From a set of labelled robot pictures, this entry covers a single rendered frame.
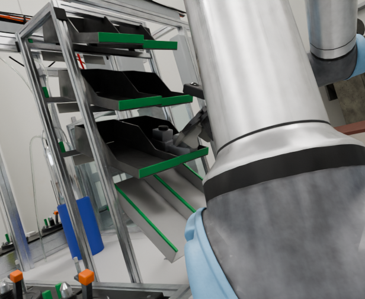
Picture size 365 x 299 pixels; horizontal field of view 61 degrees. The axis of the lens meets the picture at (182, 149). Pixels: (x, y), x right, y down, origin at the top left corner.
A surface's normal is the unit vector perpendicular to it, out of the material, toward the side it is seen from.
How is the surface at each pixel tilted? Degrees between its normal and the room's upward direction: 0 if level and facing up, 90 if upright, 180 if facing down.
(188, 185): 45
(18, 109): 90
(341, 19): 146
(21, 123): 90
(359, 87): 92
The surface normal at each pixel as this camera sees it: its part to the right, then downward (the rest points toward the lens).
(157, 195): 0.28, -0.81
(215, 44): -0.69, -0.10
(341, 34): 0.12, 0.83
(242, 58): -0.45, -0.19
